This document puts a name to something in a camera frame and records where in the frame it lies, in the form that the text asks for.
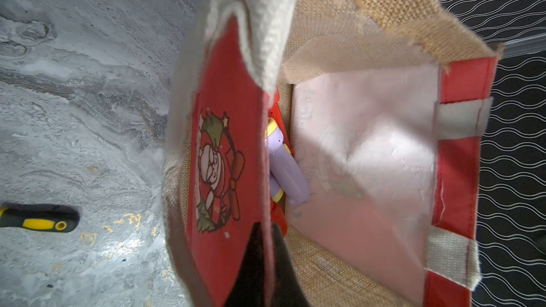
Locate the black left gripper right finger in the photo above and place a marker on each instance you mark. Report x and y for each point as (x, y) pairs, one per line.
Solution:
(287, 291)

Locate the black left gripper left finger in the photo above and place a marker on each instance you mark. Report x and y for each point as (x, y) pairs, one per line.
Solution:
(248, 289)

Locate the red flashlight long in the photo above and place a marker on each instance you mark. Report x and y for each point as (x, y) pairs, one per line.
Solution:
(278, 218)

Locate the purple flashlight yellow rim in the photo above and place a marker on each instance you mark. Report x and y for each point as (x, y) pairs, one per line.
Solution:
(283, 166)

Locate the yellow black screwdriver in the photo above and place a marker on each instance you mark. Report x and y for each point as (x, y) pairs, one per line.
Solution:
(40, 217)

